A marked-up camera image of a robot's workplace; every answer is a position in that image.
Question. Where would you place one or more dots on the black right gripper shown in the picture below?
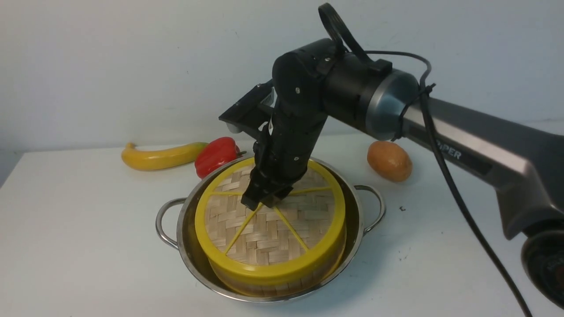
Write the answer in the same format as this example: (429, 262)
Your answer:
(282, 153)

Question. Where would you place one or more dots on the yellow woven bamboo steamer lid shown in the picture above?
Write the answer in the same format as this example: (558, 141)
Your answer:
(317, 200)

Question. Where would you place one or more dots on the yellow-rimmed bamboo steamer basket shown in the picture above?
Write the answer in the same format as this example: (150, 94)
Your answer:
(278, 262)

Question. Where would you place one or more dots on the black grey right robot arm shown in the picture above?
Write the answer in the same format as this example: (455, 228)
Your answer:
(524, 165)

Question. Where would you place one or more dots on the stainless steel pot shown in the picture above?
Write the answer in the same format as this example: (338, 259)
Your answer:
(175, 224)

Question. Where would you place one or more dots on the red bell pepper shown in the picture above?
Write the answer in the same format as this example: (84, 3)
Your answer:
(216, 154)

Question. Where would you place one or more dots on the yellow banana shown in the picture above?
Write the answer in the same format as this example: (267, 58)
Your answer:
(161, 159)

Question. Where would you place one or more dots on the brown potato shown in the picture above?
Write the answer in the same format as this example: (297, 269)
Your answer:
(389, 161)

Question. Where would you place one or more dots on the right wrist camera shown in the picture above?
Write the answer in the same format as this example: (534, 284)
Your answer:
(249, 113)

